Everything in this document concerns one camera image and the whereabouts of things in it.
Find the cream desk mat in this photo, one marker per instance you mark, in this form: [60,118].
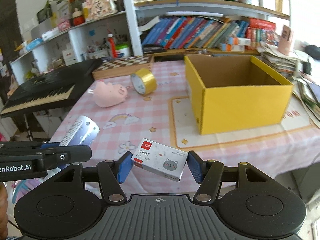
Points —
[184,133]

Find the dark wooden small box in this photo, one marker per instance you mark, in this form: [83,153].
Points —
[194,51]

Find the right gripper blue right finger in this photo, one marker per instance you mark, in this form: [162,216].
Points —
[208,175]

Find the pink plush pig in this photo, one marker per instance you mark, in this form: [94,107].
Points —
[107,94]

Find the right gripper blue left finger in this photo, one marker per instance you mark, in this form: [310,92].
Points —
[111,175]

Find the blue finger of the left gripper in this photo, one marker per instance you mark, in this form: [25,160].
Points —
[55,159]

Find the white bookshelf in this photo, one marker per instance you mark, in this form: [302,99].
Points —
[137,14]

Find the wooden chess board box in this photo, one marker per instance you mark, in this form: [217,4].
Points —
[123,67]

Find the pink pig figurine ornament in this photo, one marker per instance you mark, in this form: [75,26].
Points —
[100,8]

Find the black Yamaha keyboard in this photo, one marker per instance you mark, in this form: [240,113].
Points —
[60,88]

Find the pink checkered tablecloth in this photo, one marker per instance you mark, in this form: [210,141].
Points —
[166,117]

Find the yellow tape roll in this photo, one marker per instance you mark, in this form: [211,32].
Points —
[144,82]

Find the white staples box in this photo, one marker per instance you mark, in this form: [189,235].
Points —
[160,159]

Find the yellow cardboard box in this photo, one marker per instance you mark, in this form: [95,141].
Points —
[232,93]

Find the red tassel ornament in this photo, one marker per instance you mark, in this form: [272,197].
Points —
[112,45]

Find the white spray bottle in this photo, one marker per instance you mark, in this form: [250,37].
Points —
[82,132]

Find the green lid white jar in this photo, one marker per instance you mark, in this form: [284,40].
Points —
[123,51]

